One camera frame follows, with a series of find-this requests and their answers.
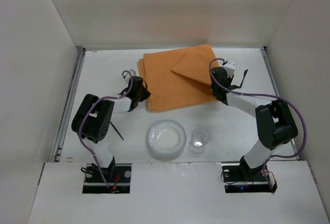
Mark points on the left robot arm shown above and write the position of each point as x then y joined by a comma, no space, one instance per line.
93,119

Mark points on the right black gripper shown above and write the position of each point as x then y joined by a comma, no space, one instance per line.
233,82

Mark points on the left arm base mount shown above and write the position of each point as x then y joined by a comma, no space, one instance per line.
119,183

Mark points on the orange cloth napkin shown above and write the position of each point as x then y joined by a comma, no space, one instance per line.
177,78

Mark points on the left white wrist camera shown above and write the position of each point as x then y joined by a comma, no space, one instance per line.
127,74

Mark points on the right aluminium frame rail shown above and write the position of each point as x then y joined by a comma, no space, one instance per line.
290,148

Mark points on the black plastic knife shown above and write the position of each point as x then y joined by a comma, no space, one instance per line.
243,78

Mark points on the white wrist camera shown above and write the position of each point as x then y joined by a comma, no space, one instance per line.
127,74
229,67

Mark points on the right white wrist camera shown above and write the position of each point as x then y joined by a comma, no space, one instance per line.
229,67

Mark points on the left aluminium frame rail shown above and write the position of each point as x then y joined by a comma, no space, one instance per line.
60,137

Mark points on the clear plastic cup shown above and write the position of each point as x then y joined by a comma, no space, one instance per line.
200,137

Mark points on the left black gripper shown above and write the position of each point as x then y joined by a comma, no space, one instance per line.
141,93

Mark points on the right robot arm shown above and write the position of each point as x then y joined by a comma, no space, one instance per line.
274,121

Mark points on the white paper plate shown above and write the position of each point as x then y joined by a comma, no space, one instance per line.
166,138

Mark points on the aluminium frame rail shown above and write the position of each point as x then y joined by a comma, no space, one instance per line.
290,148
60,137

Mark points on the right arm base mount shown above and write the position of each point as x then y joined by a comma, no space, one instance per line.
259,181

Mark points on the black plastic fork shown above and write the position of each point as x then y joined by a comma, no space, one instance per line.
117,131

